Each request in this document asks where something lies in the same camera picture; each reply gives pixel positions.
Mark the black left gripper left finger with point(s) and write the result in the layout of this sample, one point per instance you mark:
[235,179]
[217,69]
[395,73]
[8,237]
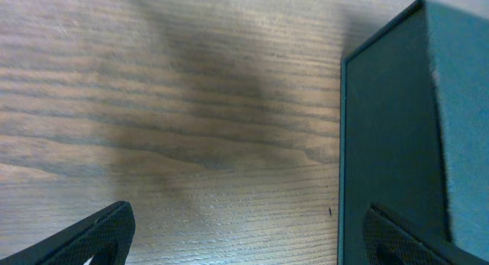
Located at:
[104,237]

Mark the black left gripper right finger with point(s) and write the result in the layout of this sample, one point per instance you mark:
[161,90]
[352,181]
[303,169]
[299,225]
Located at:
[391,239]

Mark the black gift box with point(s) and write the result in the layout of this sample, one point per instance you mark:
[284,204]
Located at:
[414,128]

